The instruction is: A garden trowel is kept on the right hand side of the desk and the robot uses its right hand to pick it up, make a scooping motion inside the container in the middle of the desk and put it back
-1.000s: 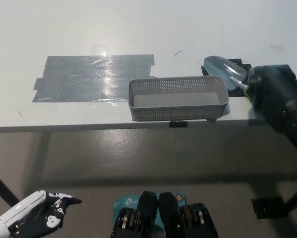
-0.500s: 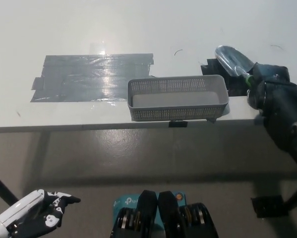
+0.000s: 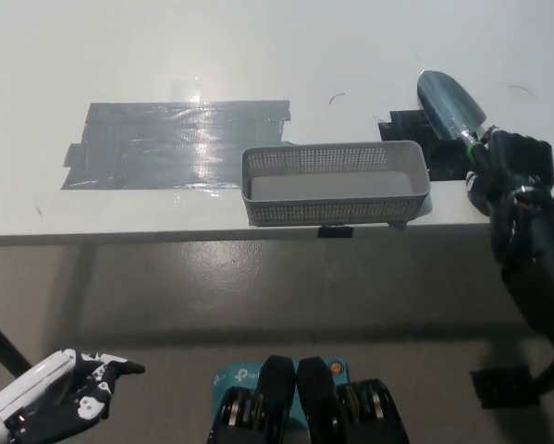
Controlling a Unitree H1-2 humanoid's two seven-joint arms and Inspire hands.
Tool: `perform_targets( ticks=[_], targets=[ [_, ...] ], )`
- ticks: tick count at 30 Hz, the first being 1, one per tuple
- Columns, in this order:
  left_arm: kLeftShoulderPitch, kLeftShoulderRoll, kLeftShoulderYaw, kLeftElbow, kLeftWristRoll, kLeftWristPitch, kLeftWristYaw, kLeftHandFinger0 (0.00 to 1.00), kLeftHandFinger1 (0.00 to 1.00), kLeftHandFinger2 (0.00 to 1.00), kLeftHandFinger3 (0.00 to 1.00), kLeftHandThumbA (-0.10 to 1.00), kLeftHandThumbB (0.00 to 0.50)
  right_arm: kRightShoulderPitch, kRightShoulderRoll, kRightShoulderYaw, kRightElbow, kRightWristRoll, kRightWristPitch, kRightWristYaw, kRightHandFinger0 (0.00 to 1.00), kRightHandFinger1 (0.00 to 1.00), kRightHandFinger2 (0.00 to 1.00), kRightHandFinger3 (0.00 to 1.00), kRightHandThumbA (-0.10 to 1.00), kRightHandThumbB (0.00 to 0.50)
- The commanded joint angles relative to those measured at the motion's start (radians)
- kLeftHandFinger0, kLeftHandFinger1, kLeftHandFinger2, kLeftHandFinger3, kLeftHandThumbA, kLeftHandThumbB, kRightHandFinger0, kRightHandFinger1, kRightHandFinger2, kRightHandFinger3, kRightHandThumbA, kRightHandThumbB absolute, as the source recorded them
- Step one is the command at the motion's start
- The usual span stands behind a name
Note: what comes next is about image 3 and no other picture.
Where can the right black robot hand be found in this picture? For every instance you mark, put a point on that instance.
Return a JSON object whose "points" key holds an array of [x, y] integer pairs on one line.
{"points": [[521, 157]]}

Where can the black tape patch on table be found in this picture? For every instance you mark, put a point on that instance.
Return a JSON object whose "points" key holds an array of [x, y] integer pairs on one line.
{"points": [[406, 129]]}

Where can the grey perforated plastic basket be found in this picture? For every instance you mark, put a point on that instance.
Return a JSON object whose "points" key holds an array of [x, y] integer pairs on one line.
{"points": [[272, 215]]}

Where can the small black tape strip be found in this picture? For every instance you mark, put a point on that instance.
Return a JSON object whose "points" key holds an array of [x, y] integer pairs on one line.
{"points": [[336, 232]]}

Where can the large grey duct tape patch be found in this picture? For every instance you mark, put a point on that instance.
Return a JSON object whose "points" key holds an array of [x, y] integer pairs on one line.
{"points": [[151, 148]]}

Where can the black tape patch on floor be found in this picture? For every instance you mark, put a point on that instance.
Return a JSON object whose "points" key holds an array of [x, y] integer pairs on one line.
{"points": [[503, 388]]}

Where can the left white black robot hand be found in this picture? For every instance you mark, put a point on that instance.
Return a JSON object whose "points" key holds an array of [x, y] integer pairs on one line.
{"points": [[40, 384]]}

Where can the robot body black teal blocks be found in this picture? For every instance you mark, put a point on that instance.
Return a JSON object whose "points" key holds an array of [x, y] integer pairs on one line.
{"points": [[311, 400]]}

